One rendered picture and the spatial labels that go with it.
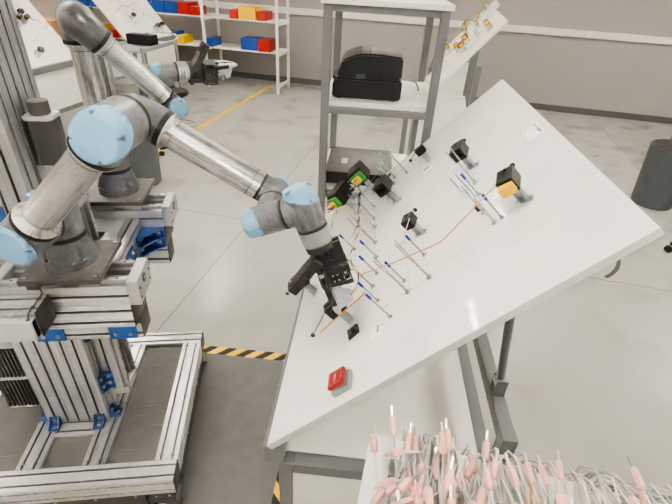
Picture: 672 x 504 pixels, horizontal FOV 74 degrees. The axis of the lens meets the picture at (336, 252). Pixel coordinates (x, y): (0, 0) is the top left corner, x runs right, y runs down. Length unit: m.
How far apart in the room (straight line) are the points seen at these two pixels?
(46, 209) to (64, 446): 1.30
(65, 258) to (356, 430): 0.99
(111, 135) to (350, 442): 1.01
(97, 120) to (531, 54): 8.03
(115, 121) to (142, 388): 1.59
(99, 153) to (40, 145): 0.60
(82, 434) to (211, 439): 0.56
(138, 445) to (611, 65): 8.40
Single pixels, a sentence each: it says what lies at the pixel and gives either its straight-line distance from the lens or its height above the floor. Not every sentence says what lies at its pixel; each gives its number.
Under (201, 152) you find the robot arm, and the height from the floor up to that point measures 1.55.
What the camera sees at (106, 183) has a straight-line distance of 1.92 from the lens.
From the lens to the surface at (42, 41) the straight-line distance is 6.39.
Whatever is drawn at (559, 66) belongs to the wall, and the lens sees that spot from 8.78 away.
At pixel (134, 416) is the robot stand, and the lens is 2.31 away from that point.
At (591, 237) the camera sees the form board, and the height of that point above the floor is 1.55.
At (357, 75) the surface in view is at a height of 1.56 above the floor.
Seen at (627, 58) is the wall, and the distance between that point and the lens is 9.00.
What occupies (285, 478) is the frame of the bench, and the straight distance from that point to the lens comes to 1.42.
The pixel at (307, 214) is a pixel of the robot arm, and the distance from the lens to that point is 1.02.
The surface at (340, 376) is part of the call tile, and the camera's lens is 1.13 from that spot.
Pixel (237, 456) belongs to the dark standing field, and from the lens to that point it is 2.34.
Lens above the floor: 1.96
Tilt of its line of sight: 33 degrees down
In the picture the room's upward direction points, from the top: 3 degrees clockwise
